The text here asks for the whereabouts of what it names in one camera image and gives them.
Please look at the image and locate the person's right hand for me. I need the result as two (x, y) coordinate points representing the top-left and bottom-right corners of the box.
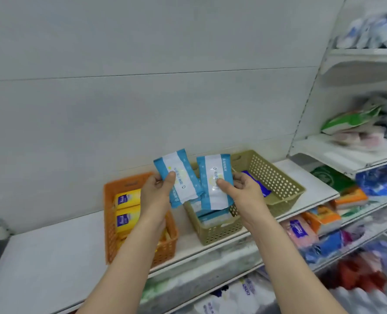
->
(216, 172), (271, 226)

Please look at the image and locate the person's left hand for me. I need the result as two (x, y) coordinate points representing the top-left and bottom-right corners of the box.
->
(140, 171), (177, 226)

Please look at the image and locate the dark blue wipes packet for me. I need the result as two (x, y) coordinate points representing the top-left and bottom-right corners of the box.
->
(241, 170), (272, 198)

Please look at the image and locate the olive plastic basket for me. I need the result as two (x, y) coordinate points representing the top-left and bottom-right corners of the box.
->
(183, 161), (246, 246)
(230, 150), (306, 218)

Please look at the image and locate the light blue wipes packet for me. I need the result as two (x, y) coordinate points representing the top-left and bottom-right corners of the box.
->
(196, 154), (236, 211)
(153, 149), (205, 209)

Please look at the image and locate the stack of blue wipes packets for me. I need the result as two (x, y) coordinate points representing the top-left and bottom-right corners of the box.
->
(195, 198), (234, 227)

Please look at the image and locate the orange plastic basket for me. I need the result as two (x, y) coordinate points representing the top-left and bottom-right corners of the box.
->
(103, 172), (179, 268)

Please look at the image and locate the person's right forearm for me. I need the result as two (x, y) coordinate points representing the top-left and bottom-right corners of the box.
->
(245, 205), (348, 314)

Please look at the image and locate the person's left forearm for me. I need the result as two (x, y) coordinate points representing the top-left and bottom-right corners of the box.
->
(77, 212), (168, 314)

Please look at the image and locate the pink tissue pack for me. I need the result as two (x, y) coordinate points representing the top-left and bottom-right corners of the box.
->
(281, 215), (319, 249)

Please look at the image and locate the orange white tissue pack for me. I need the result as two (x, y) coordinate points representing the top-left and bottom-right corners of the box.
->
(303, 205), (343, 236)

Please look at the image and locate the green and white tissue pack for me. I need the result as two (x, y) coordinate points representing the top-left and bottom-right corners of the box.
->
(140, 248), (263, 306)

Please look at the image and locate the green printed bag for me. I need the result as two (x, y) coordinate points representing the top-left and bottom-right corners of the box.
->
(311, 165), (356, 193)

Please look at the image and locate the blue tissue pack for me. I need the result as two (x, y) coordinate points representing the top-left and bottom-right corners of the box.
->
(303, 232), (344, 263)

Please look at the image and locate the white bag blue print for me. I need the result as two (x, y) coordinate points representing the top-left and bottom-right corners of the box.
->
(193, 277), (277, 314)

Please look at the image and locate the orange paper roll pack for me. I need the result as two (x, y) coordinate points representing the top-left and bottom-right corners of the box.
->
(330, 186), (369, 210)

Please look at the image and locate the green white plastic bag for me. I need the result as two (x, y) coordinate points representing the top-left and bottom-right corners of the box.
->
(321, 105), (383, 135)

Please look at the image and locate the row of blue packs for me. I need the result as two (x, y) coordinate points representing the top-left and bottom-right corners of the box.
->
(356, 161), (387, 197)

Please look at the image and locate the red pack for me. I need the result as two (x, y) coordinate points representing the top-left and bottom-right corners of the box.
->
(337, 253), (387, 293)

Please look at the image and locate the pack of clear bottles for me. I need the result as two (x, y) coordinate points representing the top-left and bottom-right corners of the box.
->
(330, 286), (387, 314)

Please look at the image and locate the pile of white blue bags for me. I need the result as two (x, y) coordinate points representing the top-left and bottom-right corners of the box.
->
(335, 10), (387, 50)

